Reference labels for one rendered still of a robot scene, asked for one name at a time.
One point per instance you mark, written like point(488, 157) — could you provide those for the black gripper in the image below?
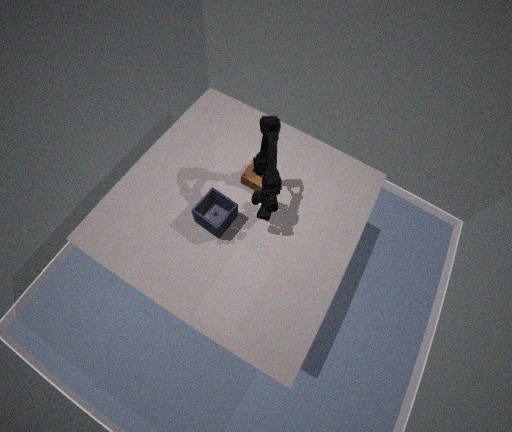
point(262, 213)

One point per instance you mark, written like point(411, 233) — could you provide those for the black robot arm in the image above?
point(265, 164)

